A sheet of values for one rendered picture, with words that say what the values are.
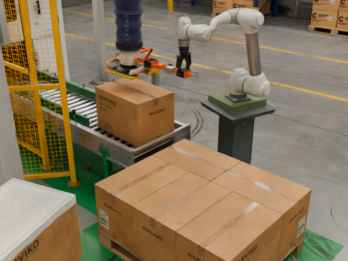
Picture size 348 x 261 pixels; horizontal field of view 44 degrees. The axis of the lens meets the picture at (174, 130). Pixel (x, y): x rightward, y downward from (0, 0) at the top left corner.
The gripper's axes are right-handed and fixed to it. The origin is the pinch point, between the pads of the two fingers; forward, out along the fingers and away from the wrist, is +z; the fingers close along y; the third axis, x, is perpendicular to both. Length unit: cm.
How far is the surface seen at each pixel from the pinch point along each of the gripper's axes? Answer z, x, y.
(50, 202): 20, 47, 151
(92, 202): 122, -61, 52
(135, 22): -32, -49, 3
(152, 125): 49, -26, 9
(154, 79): 35, -78, -44
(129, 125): 49, -40, 23
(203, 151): 67, 14, -9
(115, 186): 67, 0, 73
